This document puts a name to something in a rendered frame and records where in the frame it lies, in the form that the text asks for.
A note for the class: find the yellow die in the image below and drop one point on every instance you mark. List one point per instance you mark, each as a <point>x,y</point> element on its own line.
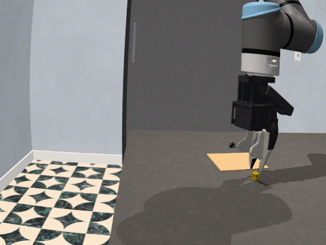
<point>255,175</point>

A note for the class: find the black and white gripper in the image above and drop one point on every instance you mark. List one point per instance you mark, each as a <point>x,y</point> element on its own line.
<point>254,112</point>

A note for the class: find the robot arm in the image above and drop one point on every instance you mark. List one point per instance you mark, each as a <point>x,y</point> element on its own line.
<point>268,27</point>

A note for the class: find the peach flat mat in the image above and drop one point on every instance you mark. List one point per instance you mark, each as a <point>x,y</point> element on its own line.
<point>229,162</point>

